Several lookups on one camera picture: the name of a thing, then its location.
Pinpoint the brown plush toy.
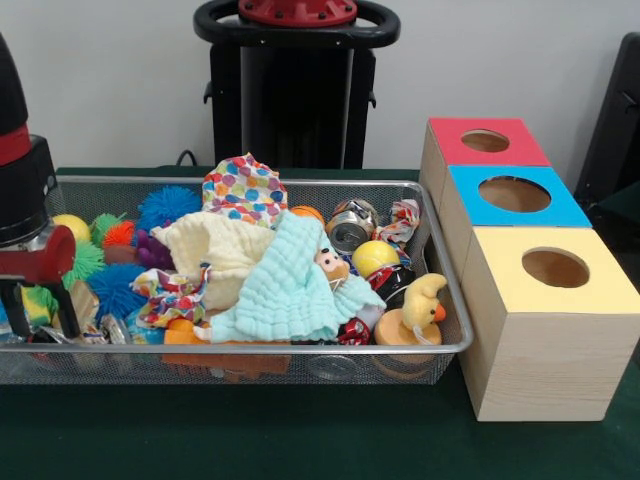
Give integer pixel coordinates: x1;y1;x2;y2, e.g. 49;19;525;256
314;247;351;291

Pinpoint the plain yellow ball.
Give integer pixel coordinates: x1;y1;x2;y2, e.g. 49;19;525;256
52;213;93;244

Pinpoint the yellow plush duck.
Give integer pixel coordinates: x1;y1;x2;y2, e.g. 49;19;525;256
402;272;449;332

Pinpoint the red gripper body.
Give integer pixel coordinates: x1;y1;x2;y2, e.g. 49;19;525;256
0;224;77;290

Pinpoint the yellow tennis ball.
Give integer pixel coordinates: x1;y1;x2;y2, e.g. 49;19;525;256
352;239;401;276

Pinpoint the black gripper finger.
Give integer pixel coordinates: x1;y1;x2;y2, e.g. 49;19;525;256
0;283;32;337
48;282;82;340

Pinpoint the cream knitted cloth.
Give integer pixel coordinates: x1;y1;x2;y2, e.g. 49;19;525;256
149;209;277;311

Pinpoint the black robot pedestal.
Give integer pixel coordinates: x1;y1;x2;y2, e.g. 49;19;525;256
193;0;401;170

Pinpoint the blue spiky ball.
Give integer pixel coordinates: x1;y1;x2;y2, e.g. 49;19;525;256
137;187;204;234

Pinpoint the crushed clear plastic bottle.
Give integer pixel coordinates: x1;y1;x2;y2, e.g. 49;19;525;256
82;314;132;346

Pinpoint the silver mesh bin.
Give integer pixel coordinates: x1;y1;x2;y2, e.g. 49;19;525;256
0;175;475;386

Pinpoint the wooden three-hole box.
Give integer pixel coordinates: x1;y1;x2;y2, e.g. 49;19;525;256
418;117;640;423

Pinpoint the mint green cloth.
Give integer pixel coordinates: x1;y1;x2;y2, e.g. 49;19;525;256
208;209;387;345

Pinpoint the dark green tablecloth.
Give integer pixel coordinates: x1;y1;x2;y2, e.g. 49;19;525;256
0;166;640;480

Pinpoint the crushed silver drink can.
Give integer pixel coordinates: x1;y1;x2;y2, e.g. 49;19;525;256
325;199;380;254

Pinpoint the black panel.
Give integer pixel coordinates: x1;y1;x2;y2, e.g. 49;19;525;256
573;32;640;201

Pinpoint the green spiky monster toy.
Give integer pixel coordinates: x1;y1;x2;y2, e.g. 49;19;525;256
22;241;106;325

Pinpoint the polka dot cloth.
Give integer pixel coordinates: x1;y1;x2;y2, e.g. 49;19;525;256
202;153;290;229

